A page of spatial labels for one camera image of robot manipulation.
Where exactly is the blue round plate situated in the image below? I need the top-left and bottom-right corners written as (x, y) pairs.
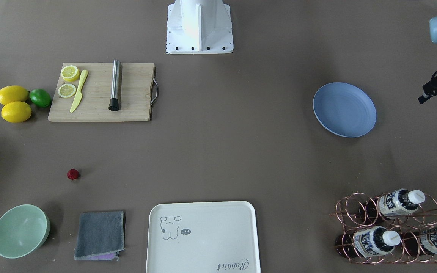
top-left (313, 82), bottom-right (377, 138)

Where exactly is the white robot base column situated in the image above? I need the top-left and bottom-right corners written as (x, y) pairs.
top-left (165, 0), bottom-right (234, 54)

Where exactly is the yellow lemon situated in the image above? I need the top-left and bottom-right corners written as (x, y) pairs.
top-left (1, 101), bottom-right (32, 123)
top-left (0, 85), bottom-right (29, 105)

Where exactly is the lemon slice inner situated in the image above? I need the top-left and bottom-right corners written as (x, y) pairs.
top-left (57, 83), bottom-right (77, 98)

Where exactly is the tea bottle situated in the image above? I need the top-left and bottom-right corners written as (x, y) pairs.
top-left (402, 227), bottom-right (437, 256)
top-left (335, 226), bottom-right (401, 259)
top-left (357, 188), bottom-right (426, 225)

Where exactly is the yellow plastic knife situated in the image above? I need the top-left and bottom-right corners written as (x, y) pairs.
top-left (69, 69), bottom-right (88, 113)

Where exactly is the copper wire bottle rack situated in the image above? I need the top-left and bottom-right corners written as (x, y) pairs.
top-left (330, 192), bottom-right (437, 265)

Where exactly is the red strawberry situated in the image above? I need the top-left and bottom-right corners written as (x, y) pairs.
top-left (66, 169), bottom-right (80, 180)

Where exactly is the lemon slice near edge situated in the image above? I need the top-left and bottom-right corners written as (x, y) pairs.
top-left (60, 64), bottom-right (80, 82)

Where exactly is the green bowl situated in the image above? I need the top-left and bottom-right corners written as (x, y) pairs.
top-left (0, 204), bottom-right (50, 259)

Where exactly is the grey folded cloth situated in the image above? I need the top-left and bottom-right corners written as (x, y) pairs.
top-left (74, 210), bottom-right (125, 261)

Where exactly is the green lime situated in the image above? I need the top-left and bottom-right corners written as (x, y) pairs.
top-left (29, 89), bottom-right (52, 108)

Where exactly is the steel muddler black tip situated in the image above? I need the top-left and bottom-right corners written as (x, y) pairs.
top-left (108, 59), bottom-right (122, 111)

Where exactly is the cream rabbit tray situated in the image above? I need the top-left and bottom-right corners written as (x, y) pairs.
top-left (146, 201), bottom-right (261, 273)

